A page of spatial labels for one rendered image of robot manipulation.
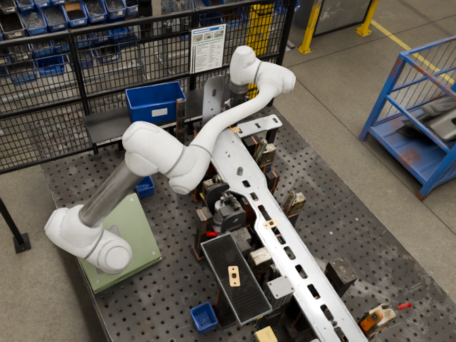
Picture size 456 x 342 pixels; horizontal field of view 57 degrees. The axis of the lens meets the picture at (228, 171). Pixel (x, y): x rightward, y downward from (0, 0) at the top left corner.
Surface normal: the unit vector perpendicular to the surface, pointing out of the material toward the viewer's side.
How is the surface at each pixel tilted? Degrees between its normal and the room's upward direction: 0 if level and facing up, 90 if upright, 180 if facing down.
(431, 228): 0
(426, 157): 0
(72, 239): 73
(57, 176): 0
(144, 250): 42
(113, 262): 47
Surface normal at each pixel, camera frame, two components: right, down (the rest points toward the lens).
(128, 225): 0.44, -0.01
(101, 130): 0.10, -0.63
